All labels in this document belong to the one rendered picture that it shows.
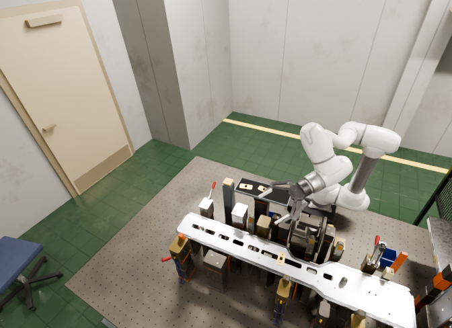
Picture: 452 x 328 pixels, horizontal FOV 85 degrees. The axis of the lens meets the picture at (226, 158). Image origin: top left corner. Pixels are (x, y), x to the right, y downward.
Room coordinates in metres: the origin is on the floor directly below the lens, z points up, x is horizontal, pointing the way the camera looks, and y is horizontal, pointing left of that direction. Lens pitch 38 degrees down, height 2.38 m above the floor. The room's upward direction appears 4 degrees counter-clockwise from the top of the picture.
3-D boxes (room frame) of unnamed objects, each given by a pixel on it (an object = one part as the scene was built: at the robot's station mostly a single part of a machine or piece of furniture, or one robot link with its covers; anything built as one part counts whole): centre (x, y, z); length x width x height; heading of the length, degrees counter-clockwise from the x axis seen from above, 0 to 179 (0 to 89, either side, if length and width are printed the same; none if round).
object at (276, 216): (0.99, -0.30, 0.90); 0.05 x 0.05 x 0.40; 62
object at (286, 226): (0.96, -0.35, 0.89); 0.12 x 0.07 x 0.38; 152
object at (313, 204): (1.37, -0.75, 0.79); 0.22 x 0.18 x 0.06; 70
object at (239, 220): (1.06, -0.07, 0.90); 0.13 x 0.08 x 0.41; 152
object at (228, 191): (1.28, 0.00, 0.92); 0.08 x 0.08 x 0.44; 62
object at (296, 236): (0.89, -0.47, 0.94); 0.18 x 0.13 x 0.49; 62
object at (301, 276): (0.75, -0.26, 1.00); 1.38 x 0.22 x 0.02; 62
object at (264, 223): (0.98, -0.22, 0.89); 0.12 x 0.08 x 0.38; 152
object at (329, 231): (0.84, -0.58, 0.91); 0.07 x 0.05 x 0.42; 152
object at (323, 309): (0.46, -0.44, 0.84); 0.10 x 0.05 x 0.29; 152
